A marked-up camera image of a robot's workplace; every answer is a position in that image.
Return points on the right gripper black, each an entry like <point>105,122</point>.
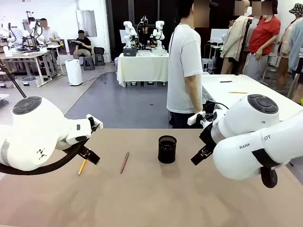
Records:
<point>207,136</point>

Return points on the black bag on stool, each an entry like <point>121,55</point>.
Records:
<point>99,55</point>

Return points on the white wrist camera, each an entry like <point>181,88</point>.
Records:
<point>196,118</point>
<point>94,121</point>

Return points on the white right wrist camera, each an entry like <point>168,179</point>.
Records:
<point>196,118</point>

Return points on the yellow pencil with red eraser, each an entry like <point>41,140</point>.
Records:
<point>81,168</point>

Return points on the seated person in grey shirt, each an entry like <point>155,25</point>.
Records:
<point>48,33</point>

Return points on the grey workshop desk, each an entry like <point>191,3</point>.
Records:
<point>28,58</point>

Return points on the person's right forearm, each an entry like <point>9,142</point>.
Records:
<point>193,94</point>

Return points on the robot rig on workshop desk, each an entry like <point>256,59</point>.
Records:
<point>32,33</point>

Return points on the seated person in black shirt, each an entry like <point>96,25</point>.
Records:
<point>82,45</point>

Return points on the red and black pen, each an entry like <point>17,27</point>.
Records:
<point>226,81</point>

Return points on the black tripod leg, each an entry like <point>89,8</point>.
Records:
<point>14,81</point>

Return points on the black box on cloth table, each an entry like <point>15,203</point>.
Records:
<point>129,51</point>

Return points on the seated person behind robots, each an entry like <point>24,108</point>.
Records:
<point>145,35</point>

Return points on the person in white t-shirt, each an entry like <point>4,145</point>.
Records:
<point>182,71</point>

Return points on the grey wall panel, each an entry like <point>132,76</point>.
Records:
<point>86,22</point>

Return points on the table with white cloth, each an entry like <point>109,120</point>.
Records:
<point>142,68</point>

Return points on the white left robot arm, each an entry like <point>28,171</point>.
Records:
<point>35,123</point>

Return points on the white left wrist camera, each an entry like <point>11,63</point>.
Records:
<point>94,121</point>

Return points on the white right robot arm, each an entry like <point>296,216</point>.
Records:
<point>248,153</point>

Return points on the person with bucket hat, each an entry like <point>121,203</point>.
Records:
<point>291,47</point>

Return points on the clear plastic storage bin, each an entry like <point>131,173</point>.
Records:
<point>29,81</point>

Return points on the white side table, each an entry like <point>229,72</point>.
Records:
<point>251,85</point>

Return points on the maroon pen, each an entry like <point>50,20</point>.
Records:
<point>124,162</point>

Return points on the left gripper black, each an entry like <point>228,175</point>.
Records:
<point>82,147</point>

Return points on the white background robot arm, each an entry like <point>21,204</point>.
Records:
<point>130,33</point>
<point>159,33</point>

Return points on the grey plastic stool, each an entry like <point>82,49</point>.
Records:
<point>89,63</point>

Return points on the white air purifier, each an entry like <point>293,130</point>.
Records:
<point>73,72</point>

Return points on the person in red shirt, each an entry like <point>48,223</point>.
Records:
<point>262,37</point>

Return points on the short yellow pencil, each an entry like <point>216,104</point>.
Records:
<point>237,92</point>

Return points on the black mesh pen holder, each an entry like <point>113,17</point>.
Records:
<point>166,153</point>

